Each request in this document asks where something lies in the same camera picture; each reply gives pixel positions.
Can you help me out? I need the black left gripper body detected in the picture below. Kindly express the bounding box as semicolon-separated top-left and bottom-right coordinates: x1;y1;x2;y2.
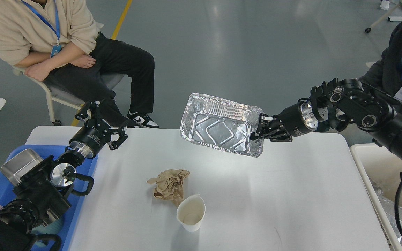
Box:
69;127;111;159

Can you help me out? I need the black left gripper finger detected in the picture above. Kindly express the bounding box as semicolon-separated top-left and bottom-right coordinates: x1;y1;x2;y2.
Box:
75;101;111;131
109;127;128;150

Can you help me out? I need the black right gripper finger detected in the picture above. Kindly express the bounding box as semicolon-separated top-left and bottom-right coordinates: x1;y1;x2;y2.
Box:
250;114;281;141
257;131;292;142

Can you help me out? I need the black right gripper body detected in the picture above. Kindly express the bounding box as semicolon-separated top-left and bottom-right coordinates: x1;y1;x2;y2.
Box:
275;102;319;137

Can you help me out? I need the aluminium foil tray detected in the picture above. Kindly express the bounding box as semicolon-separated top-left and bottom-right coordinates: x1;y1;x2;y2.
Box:
180;93;263;157

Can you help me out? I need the brown paper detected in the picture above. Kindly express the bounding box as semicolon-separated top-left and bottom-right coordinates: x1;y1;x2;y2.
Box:
147;169;191;207

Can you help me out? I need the stainless steel rectangular tin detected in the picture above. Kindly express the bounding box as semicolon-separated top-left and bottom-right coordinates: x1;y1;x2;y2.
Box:
1;149;43;186

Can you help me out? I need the white paper cup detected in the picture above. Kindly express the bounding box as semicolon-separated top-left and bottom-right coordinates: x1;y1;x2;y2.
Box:
177;194;206;233

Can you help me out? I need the teal mug yellow inside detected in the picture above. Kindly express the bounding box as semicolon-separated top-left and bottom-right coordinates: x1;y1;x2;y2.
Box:
31;216;65;251

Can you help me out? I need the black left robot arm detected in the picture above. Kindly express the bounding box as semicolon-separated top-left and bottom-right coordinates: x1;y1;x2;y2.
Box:
0;101;128;251

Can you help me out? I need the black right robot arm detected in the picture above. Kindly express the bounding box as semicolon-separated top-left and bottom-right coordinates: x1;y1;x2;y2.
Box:
250;78;402;237

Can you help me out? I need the grey office chair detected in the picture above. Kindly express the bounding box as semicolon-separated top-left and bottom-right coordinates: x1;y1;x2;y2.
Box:
12;21;125;127

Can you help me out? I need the person in beige sweater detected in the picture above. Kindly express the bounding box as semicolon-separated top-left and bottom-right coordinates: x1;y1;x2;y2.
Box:
0;0;158;128

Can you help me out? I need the white plastic bin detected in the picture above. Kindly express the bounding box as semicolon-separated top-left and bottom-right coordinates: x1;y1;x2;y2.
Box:
350;143;402;251

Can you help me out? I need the foil tray inside bin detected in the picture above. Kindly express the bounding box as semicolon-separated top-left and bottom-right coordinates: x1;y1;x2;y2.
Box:
373;184;402;251

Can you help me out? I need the white chair base background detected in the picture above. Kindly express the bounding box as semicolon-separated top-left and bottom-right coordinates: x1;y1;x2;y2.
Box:
364;0;402;33

